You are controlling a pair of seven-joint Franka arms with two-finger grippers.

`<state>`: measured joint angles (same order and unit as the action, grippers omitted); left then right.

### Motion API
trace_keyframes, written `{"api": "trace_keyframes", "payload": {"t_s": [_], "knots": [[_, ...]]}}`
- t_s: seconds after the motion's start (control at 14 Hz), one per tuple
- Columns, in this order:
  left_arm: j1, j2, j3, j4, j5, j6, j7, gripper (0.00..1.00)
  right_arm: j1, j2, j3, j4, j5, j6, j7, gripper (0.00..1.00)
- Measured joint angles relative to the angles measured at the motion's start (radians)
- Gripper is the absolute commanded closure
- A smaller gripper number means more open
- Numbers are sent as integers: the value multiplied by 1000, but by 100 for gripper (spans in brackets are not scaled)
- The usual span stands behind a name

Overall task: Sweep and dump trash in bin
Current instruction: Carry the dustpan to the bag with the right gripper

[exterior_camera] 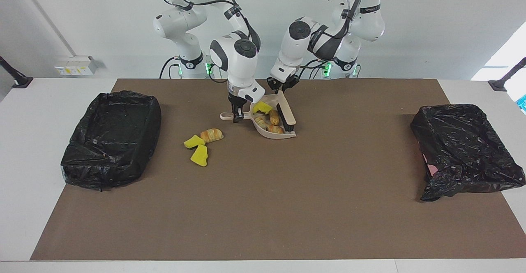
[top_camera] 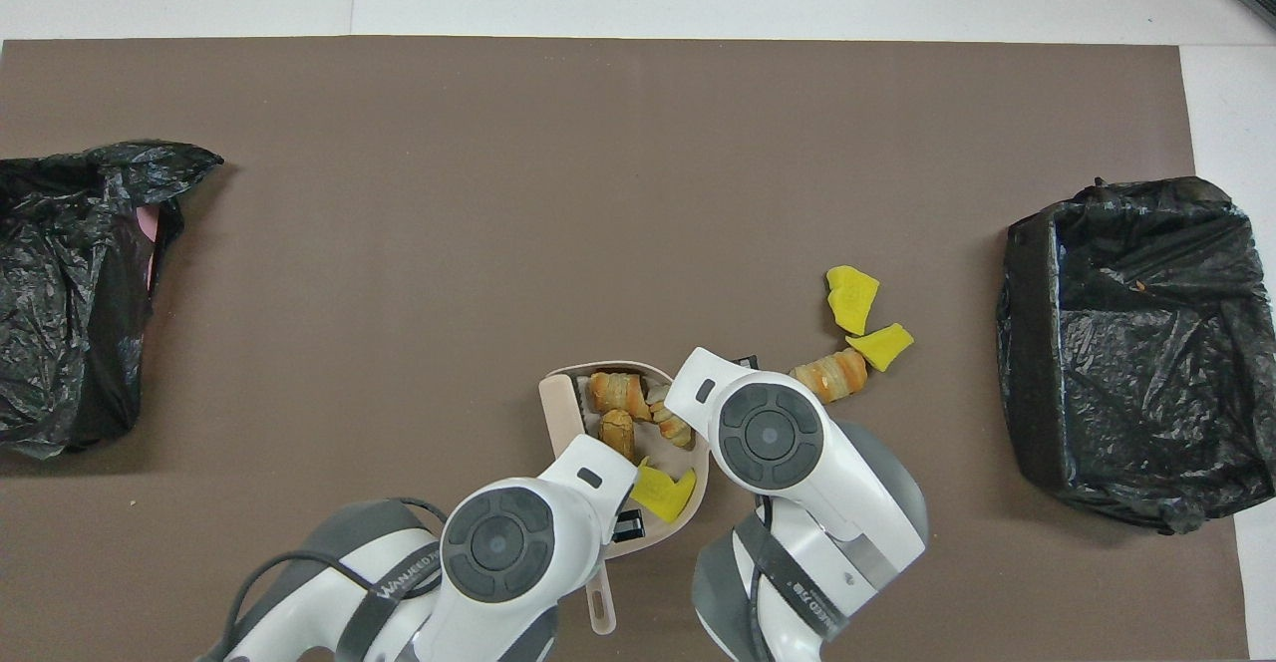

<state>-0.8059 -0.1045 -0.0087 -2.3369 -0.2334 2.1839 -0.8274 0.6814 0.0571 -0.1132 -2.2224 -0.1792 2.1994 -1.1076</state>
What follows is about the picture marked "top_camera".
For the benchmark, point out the pale bread piece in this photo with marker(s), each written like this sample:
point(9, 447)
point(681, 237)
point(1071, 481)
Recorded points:
point(670, 420)

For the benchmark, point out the brown table mat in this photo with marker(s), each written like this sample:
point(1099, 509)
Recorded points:
point(638, 144)

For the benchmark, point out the black bag lined bin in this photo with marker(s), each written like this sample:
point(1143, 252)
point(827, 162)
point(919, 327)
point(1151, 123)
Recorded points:
point(1027, 363)

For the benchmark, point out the black bag over pink bin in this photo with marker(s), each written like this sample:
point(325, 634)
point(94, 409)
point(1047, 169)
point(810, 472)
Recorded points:
point(60, 293)

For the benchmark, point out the striped bread roll piece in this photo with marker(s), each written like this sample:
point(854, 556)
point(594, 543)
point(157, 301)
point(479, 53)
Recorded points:
point(829, 375)

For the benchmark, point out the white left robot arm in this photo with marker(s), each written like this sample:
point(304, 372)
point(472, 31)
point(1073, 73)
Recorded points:
point(498, 562)

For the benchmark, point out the notched yellow foam chunk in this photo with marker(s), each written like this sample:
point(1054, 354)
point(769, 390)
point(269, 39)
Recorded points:
point(663, 493)

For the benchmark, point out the beige plastic dustpan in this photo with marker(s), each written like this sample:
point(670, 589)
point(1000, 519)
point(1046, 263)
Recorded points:
point(695, 468)

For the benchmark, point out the beige hand brush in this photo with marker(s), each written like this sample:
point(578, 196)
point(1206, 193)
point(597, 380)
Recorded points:
point(556, 408)

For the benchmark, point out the orange crusted bread piece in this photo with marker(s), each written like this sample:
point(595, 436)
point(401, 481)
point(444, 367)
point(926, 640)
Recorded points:
point(618, 391)

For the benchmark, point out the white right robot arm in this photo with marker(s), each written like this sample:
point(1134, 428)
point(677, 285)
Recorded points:
point(797, 453)

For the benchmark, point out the brown fried nugget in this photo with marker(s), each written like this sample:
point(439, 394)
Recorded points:
point(616, 433)

